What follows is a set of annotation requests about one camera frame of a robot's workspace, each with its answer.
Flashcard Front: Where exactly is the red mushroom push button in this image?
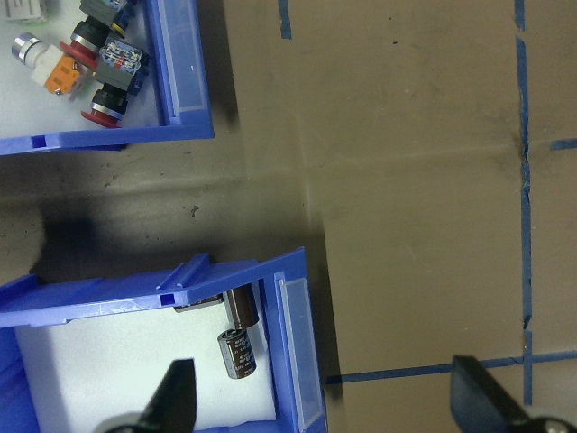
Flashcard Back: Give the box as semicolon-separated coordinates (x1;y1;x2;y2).
80;34;150;130
58;0;139;69

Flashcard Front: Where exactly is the orange white silver-head button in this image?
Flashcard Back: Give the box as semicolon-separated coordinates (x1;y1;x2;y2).
11;32;83;97

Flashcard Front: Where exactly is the blue bin with push buttons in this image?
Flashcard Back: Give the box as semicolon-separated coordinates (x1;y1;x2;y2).
0;0;216;157

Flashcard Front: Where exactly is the black cylindrical capacitor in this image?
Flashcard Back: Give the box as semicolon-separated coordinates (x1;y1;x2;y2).
223;286;261;329
216;327;259;381

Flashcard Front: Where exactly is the blue bin with capacitors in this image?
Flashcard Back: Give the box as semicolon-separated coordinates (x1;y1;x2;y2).
0;246;329;433

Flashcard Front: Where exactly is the light grey contact block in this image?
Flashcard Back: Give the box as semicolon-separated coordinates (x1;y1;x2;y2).
4;0;49;23

